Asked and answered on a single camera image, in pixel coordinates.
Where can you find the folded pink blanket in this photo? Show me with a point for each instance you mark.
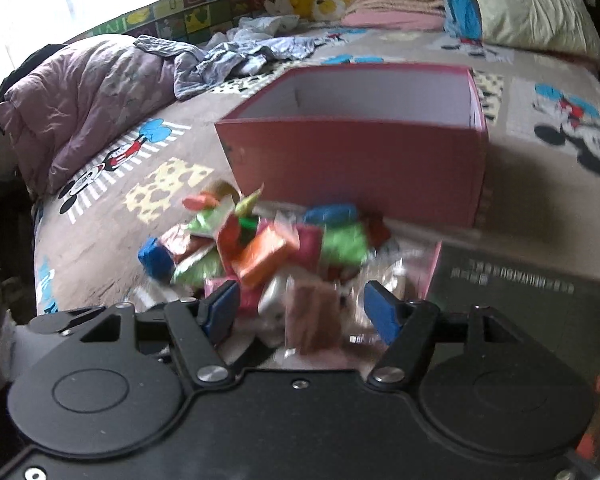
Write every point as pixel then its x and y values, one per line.
pixel 395 5

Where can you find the blue cloth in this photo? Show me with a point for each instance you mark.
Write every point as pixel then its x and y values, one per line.
pixel 462 7

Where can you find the dark printed board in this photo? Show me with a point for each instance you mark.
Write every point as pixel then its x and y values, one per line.
pixel 520 290

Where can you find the cream pillow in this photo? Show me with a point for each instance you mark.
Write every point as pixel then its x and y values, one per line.
pixel 530 5

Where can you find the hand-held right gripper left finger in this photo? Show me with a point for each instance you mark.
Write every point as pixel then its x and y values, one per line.
pixel 223 309

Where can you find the purple quilt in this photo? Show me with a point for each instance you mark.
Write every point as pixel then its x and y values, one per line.
pixel 80 105

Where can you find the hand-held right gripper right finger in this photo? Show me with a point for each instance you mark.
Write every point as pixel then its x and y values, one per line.
pixel 382 312

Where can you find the brown candy packet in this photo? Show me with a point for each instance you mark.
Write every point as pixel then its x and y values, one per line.
pixel 312 317

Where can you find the colourful alphabet bed bumper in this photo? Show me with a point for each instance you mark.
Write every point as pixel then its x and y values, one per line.
pixel 190 15

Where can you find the grey blue crumpled garment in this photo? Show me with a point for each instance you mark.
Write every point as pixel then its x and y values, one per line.
pixel 215 60

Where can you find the cartoon printed bedsheet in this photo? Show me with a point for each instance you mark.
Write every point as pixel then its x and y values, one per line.
pixel 200 132

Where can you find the pile of colourful candy packets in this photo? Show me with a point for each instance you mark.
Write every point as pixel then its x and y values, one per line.
pixel 260 255

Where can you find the pink cardboard box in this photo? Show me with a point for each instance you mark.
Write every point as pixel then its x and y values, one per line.
pixel 355 170

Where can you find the white plastic bag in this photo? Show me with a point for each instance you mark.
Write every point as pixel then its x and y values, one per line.
pixel 265 25

